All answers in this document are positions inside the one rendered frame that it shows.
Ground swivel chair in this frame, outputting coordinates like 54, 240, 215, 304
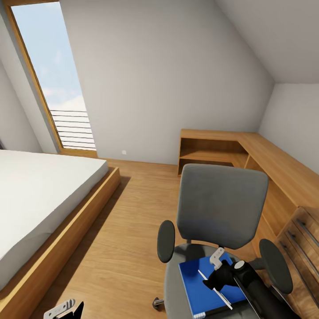
152, 163, 293, 319

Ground pen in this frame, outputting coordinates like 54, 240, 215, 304
213, 288, 233, 309

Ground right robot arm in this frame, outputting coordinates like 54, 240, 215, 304
202, 248, 301, 319

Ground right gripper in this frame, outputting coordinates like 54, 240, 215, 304
202, 260, 233, 291

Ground folder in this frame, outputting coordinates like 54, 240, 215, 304
179, 252, 249, 319

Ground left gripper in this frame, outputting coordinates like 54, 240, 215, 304
60, 302, 84, 319

